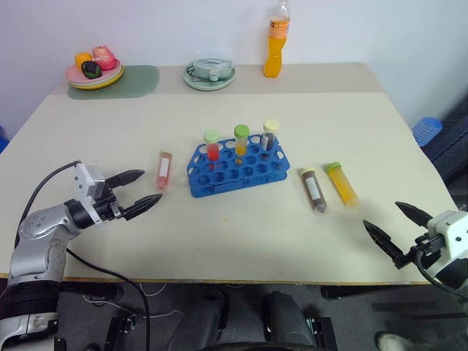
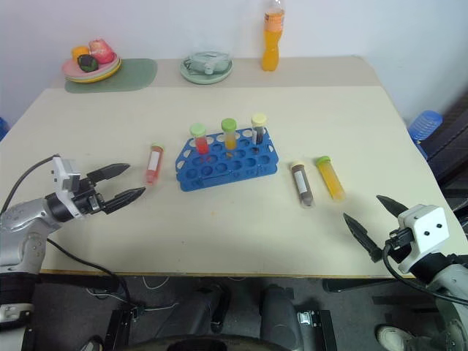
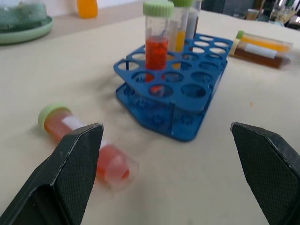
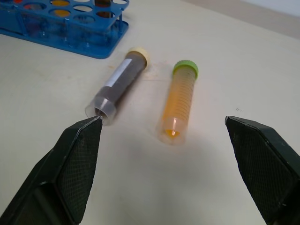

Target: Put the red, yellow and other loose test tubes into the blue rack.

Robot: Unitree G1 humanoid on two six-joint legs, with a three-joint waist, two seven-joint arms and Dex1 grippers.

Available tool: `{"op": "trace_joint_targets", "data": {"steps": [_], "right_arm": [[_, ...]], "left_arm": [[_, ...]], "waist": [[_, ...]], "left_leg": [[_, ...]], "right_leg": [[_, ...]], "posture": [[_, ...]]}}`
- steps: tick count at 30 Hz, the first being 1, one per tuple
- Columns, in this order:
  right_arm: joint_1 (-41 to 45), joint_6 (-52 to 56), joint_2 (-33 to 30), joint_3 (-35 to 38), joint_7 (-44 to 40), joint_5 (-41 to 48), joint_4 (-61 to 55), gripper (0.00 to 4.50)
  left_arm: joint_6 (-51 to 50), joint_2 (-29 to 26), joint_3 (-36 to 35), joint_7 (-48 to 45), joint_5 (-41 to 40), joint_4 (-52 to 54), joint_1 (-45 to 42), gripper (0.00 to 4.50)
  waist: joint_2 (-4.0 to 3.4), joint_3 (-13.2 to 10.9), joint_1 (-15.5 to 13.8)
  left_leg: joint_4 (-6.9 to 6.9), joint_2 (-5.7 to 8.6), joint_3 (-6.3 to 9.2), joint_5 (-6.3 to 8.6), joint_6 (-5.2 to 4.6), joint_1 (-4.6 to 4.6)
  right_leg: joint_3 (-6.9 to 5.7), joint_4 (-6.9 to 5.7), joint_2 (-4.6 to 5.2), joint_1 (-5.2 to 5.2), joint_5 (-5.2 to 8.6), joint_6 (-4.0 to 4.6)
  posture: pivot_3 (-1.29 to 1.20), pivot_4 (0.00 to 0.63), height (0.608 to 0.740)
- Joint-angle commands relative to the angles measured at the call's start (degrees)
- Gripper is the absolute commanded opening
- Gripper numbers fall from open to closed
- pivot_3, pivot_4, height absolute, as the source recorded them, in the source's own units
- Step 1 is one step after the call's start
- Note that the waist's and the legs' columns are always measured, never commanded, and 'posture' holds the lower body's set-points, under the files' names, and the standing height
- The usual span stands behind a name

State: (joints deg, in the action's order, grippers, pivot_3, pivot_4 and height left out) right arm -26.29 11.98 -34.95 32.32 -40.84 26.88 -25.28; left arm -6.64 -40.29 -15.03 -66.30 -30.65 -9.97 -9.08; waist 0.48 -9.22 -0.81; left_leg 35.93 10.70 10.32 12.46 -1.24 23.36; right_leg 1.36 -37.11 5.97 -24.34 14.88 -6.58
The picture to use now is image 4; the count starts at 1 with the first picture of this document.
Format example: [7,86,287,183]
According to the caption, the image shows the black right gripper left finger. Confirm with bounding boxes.
[0,115,104,225]

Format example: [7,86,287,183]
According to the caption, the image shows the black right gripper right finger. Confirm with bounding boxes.
[224,115,300,225]

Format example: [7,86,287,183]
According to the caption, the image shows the brown tube with cream cap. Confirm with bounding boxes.
[84,46,150,126]

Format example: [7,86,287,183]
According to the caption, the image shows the orange tube with green cap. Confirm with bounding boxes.
[156,60,199,145]

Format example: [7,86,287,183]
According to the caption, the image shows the blue plastic test tube rack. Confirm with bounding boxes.
[0,0,130,60]

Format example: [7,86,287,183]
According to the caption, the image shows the orange-capped tube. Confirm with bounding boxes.
[53,8,70,17]
[51,0,71,7]

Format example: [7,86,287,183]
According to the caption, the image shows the dark amber glass vial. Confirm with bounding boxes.
[93,0,112,19]

